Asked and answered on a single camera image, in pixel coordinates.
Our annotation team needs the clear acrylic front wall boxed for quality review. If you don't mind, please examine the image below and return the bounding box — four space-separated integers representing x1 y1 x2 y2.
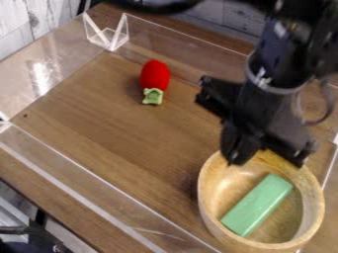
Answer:
0 124 220 253

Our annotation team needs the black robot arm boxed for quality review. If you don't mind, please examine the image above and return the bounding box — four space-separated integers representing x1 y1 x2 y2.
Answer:
195 0 338 166

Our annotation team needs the green rectangular block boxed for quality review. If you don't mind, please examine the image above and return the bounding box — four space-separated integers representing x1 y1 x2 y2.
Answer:
220 174 292 237

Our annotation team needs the black device lower left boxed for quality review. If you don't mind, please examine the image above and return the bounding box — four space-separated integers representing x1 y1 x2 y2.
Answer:
0 235 73 253

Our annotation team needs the brown wooden bowl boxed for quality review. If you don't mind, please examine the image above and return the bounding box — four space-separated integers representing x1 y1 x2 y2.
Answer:
198 151 324 253

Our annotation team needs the black cable lower left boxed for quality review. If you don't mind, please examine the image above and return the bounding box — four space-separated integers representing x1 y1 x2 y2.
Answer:
0 225 63 253

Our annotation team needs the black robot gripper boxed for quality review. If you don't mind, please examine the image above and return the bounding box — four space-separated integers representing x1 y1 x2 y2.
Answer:
195 75 318 167

